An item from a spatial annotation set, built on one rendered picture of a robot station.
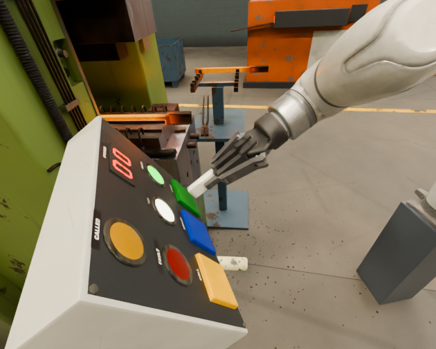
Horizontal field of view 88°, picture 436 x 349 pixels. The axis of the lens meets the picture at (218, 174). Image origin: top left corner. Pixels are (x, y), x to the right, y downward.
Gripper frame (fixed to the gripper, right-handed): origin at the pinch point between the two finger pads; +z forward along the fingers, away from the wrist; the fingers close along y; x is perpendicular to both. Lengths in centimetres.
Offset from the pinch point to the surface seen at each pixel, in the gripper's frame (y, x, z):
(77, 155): -2.9, 22.4, 9.5
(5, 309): 25, -11, 92
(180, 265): -20.3, 9.2, 5.1
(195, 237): -13.1, 3.0, 4.8
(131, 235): -19.3, 17.5, 5.2
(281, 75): 311, -188, -161
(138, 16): 41, 26, -12
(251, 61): 338, -147, -133
